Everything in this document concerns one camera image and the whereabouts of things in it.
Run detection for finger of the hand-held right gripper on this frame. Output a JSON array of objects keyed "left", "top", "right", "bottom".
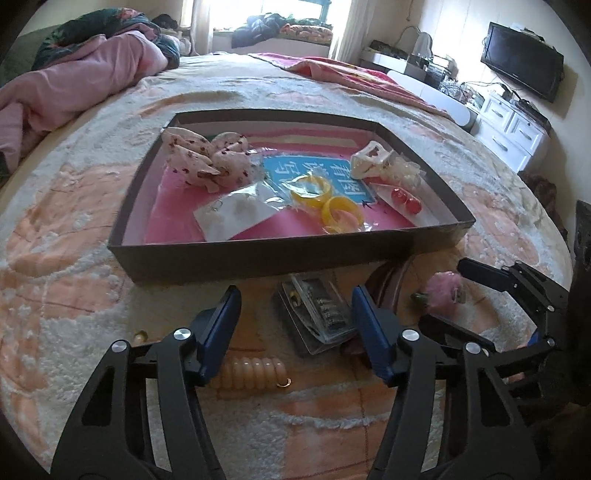
[
  {"left": 457, "top": 257, "right": 570, "bottom": 325},
  {"left": 419, "top": 314, "right": 558, "bottom": 385}
]

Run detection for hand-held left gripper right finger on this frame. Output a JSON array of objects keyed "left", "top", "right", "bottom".
[{"left": 351, "top": 285, "right": 542, "bottom": 480}]

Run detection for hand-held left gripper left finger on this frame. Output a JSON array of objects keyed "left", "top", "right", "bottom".
[{"left": 50, "top": 285, "right": 243, "bottom": 480}]

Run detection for pink flower hair tie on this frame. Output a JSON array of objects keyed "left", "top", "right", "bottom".
[{"left": 413, "top": 272, "right": 465, "bottom": 308}]

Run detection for clear case of hair pins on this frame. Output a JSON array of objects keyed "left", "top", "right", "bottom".
[{"left": 276, "top": 272, "right": 363, "bottom": 357}]

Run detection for large pearl bead bracelet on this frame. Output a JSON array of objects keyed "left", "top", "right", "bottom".
[{"left": 217, "top": 356, "right": 293, "bottom": 392}]

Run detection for grey cardboard box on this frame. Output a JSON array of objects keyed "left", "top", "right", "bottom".
[{"left": 107, "top": 108, "right": 476, "bottom": 287}]

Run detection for pearl earrings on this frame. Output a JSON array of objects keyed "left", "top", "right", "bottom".
[{"left": 193, "top": 185, "right": 278, "bottom": 241}]

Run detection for red ball earrings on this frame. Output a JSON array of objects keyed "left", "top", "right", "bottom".
[{"left": 369, "top": 178, "right": 439, "bottom": 228}]

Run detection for bagged yellow hoop earrings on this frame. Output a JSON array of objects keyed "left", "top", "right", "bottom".
[{"left": 286, "top": 173, "right": 371, "bottom": 236}]

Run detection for white bow hair clip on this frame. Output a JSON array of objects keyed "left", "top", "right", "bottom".
[{"left": 349, "top": 141, "right": 399, "bottom": 182}]

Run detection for polka-dot bow scrunchie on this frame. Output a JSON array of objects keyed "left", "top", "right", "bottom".
[{"left": 161, "top": 128, "right": 264, "bottom": 193}]

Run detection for brown headband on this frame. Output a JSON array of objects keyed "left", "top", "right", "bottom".
[{"left": 342, "top": 261, "right": 430, "bottom": 356}]

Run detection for dark brown bag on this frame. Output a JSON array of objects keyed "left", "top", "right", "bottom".
[{"left": 517, "top": 170, "right": 572, "bottom": 241}]

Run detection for pink sheet with blue label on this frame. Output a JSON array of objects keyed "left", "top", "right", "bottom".
[{"left": 145, "top": 129, "right": 416, "bottom": 243}]

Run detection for white drawer cabinet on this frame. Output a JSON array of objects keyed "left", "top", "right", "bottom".
[{"left": 472, "top": 90, "right": 552, "bottom": 172}]

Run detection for black set-top device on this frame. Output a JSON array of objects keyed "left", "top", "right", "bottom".
[{"left": 512, "top": 98, "right": 551, "bottom": 126}]

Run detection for peach patterned bed blanket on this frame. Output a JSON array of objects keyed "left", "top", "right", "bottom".
[{"left": 0, "top": 54, "right": 574, "bottom": 480}]

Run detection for white dressing table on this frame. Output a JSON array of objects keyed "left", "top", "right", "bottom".
[{"left": 359, "top": 47, "right": 481, "bottom": 133}]

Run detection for pink red blanket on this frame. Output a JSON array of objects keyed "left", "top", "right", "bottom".
[{"left": 248, "top": 52, "right": 450, "bottom": 117}]

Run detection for dressing table mirror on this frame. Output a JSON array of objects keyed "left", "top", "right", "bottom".
[{"left": 409, "top": 25, "right": 435, "bottom": 57}]

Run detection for pink quilt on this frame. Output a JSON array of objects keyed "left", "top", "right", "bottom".
[{"left": 0, "top": 23, "right": 170, "bottom": 172}]

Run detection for sheer white curtain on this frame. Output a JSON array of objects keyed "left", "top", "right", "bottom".
[
  {"left": 329, "top": 0, "right": 366, "bottom": 62},
  {"left": 190, "top": 0, "right": 216, "bottom": 57}
]

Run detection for clothes pile on windowsill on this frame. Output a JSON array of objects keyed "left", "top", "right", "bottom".
[{"left": 230, "top": 13, "right": 288, "bottom": 48}]

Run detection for colourful folded blanket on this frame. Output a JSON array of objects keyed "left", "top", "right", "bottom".
[{"left": 279, "top": 22, "right": 334, "bottom": 43}]

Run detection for dark floral quilt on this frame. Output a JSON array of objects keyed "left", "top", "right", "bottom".
[{"left": 31, "top": 8, "right": 182, "bottom": 71}]

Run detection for window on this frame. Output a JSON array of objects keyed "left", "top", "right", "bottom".
[{"left": 259, "top": 0, "right": 334, "bottom": 11}]

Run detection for green padded headboard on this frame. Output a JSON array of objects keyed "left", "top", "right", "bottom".
[{"left": 0, "top": 27, "right": 52, "bottom": 86}]

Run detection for black wall television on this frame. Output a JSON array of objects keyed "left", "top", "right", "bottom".
[{"left": 480, "top": 21, "right": 565, "bottom": 103}]

